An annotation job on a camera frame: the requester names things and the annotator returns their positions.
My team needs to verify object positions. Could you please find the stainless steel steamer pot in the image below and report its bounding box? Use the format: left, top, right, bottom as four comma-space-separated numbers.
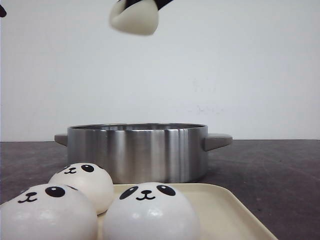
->
54, 123, 233, 184

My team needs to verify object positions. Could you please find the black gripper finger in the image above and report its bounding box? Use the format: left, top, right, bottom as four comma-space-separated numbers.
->
0, 5, 7, 18
124, 0, 138, 8
154, 0, 173, 10

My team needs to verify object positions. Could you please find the panda bun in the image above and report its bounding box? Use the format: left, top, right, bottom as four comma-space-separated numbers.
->
102, 182, 201, 240
109, 0, 159, 36
48, 162, 114, 215
0, 183, 98, 240

